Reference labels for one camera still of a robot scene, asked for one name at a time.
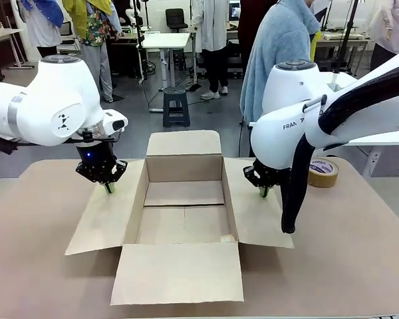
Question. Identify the white standing desk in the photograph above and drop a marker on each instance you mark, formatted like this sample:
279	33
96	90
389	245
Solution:
166	40

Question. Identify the light wooden table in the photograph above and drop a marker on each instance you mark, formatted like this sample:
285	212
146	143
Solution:
0	33

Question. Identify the person in white coat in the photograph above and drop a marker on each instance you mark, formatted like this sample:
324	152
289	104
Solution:
212	26

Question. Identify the large brown cardboard box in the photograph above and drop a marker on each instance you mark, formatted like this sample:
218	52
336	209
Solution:
179	272

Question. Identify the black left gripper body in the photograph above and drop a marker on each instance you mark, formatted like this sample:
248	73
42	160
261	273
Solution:
96	156

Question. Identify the person with blue scarf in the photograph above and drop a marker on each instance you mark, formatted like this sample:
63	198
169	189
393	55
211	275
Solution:
41	28

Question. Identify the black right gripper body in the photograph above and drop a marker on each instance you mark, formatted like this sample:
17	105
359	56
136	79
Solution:
272	174

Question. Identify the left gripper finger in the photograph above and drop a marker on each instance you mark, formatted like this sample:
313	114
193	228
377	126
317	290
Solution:
119	167
86	172

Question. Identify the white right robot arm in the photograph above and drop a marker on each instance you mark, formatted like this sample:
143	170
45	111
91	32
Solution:
282	99

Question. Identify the brown packing tape roll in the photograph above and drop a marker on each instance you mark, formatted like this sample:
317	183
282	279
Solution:
323	181

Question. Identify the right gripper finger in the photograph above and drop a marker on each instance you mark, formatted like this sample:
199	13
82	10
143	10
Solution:
273	184
251	172

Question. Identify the dark grey plastic stool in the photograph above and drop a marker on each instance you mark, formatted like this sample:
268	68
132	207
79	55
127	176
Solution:
176	113

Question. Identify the person in floral shirt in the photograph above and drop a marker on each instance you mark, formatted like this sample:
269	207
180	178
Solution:
93	36

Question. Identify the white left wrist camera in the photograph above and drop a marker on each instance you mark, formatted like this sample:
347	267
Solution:
112	118

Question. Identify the black office chair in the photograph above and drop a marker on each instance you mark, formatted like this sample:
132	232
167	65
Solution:
176	18

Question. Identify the black stand pole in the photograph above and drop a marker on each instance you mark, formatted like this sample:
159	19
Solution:
347	31

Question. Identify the person in pink top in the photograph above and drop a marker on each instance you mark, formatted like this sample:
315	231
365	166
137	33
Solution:
395	23

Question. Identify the long cluttered lab desk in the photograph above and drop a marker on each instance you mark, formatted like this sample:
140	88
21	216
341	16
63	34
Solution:
340	35

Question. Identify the person in light blue fleece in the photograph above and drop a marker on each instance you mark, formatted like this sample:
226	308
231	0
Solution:
279	43

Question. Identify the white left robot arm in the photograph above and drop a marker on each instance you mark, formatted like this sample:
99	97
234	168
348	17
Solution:
53	96

